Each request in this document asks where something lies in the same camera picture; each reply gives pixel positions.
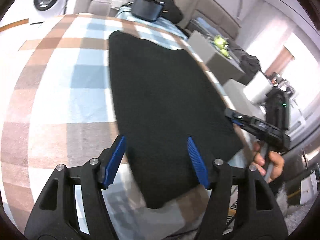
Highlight folded blue grey blankets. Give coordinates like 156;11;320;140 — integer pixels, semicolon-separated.
191;17;213;30

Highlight grey sofa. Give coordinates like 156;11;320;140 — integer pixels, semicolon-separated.
75;0;250;63

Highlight small grey side table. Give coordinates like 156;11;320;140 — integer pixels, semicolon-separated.
222;79;265;115

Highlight white carton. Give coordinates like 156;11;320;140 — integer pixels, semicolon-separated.
300;172;318;205

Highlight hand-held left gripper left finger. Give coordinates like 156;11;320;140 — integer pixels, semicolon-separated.
25;135;127;240

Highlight black cloth heap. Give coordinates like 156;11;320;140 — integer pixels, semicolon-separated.
239;54;262;77

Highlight person's right forearm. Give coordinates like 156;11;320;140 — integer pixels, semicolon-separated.
269;177;285;198

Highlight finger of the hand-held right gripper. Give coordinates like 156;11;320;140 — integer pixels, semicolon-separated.
224;108;247;128

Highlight grey white clothes pile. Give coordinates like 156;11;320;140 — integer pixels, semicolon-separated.
111;0;135;9

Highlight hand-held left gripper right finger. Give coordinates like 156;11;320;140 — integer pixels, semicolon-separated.
187;136;286;240

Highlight checked brown blue blanket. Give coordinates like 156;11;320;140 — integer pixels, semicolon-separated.
0;14;253;240

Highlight black jacket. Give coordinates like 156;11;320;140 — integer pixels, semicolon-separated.
132;0;183;23

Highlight black knit sweater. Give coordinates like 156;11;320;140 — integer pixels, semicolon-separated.
109;30;244;209

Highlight person's right hand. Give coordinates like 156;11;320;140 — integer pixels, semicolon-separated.
251;141;285;183

